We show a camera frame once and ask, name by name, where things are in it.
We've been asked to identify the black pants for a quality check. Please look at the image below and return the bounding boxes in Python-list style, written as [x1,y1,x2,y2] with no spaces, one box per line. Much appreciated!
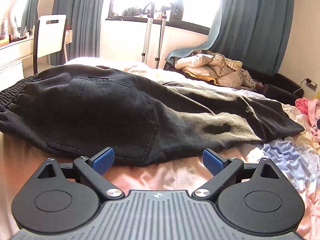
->
[1,65,304,166]

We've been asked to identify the left teal curtain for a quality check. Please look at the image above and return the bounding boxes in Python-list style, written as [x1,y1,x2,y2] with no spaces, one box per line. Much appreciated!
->
[52,0,104,60]

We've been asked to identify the wall socket with charger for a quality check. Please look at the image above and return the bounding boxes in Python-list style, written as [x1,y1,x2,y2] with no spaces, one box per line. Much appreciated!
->
[293,78,317,94]

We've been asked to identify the white chair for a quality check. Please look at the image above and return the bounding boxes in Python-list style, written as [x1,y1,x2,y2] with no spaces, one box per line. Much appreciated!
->
[33,15,68,74]

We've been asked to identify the beige puffer jacket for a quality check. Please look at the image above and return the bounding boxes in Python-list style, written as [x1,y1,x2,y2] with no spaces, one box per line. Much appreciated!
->
[174,53,244,88]

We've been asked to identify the teal curtain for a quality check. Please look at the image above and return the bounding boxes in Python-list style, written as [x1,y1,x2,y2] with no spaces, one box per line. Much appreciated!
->
[52,0,104,60]
[165,0,295,76]

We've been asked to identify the wavy mirror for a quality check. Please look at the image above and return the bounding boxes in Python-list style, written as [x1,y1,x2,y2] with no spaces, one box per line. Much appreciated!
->
[10,0,39,37]

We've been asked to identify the white dresser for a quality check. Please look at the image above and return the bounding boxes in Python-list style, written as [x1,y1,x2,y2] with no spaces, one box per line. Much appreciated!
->
[0,37,33,90]

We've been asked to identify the pink clothes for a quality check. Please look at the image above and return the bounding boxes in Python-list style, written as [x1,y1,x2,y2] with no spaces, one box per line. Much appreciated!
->
[295,98,320,142]

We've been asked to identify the window frame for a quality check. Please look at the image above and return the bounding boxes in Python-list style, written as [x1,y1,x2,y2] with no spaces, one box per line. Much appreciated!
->
[106,0,209,35]

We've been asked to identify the cream knitted blanket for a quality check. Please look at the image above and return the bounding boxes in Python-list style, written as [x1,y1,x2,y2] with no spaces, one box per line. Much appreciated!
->
[225,57,256,89]

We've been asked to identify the right teal curtain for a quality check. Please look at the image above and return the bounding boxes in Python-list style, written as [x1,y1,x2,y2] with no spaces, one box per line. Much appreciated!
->
[165,0,295,76]

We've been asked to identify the pastel bed sheet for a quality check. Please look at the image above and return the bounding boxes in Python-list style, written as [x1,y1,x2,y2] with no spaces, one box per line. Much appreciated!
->
[1,64,305,239]

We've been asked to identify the black sofa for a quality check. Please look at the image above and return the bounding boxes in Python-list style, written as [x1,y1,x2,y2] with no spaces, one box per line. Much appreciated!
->
[164,63,304,106]

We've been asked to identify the silver tripod stand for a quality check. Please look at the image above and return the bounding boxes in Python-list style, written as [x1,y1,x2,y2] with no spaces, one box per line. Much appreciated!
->
[140,2,178,69]

